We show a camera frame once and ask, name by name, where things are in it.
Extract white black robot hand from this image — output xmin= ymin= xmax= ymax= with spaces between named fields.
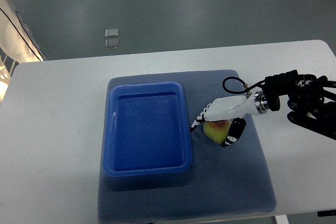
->
xmin=190 ymin=95 xmax=259 ymax=147

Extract yellow red peach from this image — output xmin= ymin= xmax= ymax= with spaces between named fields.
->
xmin=203 ymin=120 xmax=232 ymax=144

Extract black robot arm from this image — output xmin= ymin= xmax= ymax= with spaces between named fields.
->
xmin=253 ymin=70 xmax=335 ymax=140

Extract lower metal floor plate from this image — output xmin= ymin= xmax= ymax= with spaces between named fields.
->
xmin=105 ymin=38 xmax=119 ymax=49

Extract metal floor plate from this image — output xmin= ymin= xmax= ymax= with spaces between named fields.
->
xmin=105 ymin=38 xmax=119 ymax=49
xmin=105 ymin=28 xmax=119 ymax=38

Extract upper metal floor plate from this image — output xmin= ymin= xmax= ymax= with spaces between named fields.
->
xmin=105 ymin=28 xmax=119 ymax=38

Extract grey blue cloth mat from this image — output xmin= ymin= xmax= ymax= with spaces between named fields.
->
xmin=98 ymin=70 xmax=277 ymax=223

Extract blue plastic tray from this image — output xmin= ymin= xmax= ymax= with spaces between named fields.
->
xmin=102 ymin=82 xmax=193 ymax=178

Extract white curtain with black trim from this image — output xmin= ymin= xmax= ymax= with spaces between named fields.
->
xmin=1 ymin=0 xmax=47 ymax=63

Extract black cable loop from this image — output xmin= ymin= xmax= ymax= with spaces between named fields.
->
xmin=222 ymin=77 xmax=267 ymax=96

